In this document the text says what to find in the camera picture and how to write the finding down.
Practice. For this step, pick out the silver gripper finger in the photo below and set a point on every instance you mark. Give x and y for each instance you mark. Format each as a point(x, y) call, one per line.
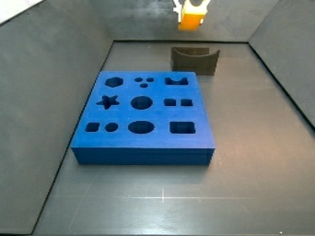
point(205, 4)
point(178, 9)

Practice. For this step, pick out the blue foam shape-sorter block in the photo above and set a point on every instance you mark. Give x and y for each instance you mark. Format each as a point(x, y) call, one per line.
point(145, 119)

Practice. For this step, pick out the dark grey curved fixture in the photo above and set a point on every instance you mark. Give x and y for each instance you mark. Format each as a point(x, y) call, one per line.
point(193, 59)

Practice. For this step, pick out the yellow arch object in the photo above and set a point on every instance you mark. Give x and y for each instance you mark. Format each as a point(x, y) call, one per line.
point(191, 15)

